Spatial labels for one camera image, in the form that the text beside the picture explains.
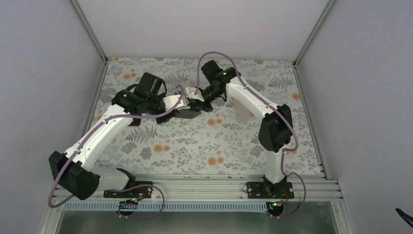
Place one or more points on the bare black phone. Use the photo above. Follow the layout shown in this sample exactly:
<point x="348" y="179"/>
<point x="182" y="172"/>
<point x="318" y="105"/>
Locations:
<point x="135" y="122"/>

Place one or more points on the black object at corner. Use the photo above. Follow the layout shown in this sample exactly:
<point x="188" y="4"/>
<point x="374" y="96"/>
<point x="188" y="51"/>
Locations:
<point x="406" y="217"/>

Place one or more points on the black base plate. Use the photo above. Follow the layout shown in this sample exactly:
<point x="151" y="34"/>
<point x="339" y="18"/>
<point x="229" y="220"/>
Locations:
<point x="261" y="190"/>
<point x="141" y="190"/>

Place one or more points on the slotted white cable duct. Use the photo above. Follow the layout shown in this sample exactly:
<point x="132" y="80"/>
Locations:
<point x="169" y="206"/>

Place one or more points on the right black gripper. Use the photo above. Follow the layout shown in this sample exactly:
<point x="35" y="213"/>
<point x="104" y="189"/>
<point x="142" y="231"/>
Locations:
<point x="197" y="105"/>

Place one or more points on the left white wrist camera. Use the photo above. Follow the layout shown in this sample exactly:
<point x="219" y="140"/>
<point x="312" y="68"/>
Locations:
<point x="177" y="102"/>

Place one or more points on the beige phone case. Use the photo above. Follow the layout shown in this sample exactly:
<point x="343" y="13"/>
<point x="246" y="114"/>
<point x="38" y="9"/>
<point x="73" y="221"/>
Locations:
<point x="240" y="110"/>

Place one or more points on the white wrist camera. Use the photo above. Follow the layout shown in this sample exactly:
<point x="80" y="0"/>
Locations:
<point x="177" y="102"/>
<point x="190" y="92"/>

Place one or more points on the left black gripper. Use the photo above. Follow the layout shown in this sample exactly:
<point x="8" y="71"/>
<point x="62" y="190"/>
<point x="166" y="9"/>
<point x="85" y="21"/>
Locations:
<point x="160" y="119"/>

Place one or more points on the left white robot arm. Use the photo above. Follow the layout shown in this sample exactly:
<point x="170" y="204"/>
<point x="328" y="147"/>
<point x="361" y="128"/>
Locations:
<point x="72" y="169"/>

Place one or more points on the aluminium rail frame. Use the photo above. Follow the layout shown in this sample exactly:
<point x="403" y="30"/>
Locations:
<point x="318" y="208"/>

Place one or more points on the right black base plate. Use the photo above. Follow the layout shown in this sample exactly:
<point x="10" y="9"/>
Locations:
<point x="261" y="190"/>

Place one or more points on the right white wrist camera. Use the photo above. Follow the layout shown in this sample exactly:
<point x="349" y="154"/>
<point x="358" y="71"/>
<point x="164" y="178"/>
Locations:
<point x="190" y="92"/>

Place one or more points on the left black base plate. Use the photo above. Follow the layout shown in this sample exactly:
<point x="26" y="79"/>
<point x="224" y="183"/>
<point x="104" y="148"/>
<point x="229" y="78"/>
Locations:
<point x="141" y="190"/>

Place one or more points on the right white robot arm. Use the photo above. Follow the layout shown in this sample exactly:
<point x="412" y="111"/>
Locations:
<point x="276" y="129"/>

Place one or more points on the floral patterned table mat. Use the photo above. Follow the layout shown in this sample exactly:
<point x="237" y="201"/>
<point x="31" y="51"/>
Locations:
<point x="218" y="142"/>

